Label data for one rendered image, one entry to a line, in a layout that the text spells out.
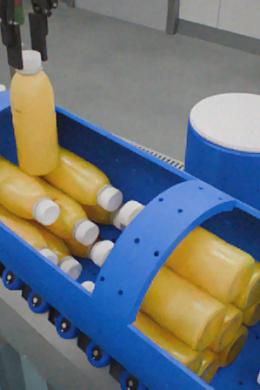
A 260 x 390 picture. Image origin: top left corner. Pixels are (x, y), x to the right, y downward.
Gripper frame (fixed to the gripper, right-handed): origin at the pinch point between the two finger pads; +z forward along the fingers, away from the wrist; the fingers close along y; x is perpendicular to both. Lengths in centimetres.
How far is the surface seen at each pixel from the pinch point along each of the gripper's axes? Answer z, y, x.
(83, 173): 21.8, 3.4, -8.1
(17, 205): 23.1, -8.8, -5.8
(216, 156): 36, 42, -9
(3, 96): 12.1, 0.1, 8.4
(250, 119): 32, 56, -8
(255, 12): 104, 317, 150
